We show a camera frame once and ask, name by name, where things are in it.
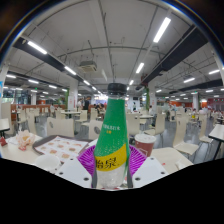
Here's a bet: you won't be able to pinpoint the ceiling lights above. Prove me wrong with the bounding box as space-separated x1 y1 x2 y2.
4 16 224 98

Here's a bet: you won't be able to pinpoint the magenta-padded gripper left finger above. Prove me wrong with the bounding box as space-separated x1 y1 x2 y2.
54 144 98 188

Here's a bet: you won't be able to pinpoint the green-labelled clear drink bottle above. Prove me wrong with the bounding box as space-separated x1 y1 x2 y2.
93 83 131 190

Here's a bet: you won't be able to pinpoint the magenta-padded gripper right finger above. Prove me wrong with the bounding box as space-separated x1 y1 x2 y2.
127 144 169 188

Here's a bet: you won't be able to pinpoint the white table with condiments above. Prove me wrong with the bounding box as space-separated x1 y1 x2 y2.
208 124 224 161

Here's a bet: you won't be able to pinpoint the ceiling air conditioner unit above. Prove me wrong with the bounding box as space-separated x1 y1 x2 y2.
78 59 98 73

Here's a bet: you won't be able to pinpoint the crumpled food wrapper bag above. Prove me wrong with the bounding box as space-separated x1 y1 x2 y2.
15 129 36 151

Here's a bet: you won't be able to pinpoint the person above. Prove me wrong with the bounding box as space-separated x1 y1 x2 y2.
83 95 92 111

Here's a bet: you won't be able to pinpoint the crumpled white tissue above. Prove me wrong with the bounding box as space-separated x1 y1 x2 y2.
174 159 191 171

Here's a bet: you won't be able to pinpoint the white side table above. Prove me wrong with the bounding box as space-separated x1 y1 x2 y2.
0 118 11 138

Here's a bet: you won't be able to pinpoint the red paper cup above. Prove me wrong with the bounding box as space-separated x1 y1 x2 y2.
134 133 157 158

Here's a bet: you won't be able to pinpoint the dark food tray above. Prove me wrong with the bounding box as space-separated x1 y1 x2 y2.
32 134 91 164

